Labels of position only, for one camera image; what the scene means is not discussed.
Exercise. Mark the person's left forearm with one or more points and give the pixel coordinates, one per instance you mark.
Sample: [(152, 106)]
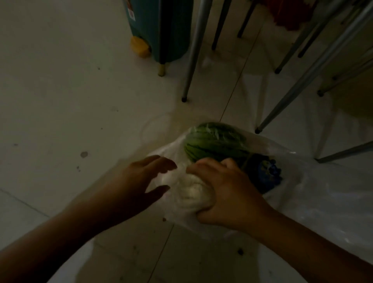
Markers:
[(58, 242)]

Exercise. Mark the person's right forearm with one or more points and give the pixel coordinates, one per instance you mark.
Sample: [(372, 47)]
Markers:
[(314, 250)]

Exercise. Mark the teal bin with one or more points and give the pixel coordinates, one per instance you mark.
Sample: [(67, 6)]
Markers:
[(145, 23)]

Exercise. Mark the clear bag of fruit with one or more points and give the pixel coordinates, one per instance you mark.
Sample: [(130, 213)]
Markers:
[(180, 217)]

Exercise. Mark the person's right hand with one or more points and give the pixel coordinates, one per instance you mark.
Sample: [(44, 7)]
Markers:
[(236, 198)]

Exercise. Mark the person's left hand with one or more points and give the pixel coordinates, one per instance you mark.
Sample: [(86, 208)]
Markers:
[(137, 189)]

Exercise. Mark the blueberry clamshell box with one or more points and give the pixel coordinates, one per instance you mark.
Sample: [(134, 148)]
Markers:
[(265, 175)]

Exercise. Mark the red bag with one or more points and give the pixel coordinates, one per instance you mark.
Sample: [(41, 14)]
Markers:
[(288, 13)]

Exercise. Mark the small watermelon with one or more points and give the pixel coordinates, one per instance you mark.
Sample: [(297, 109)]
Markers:
[(215, 140)]

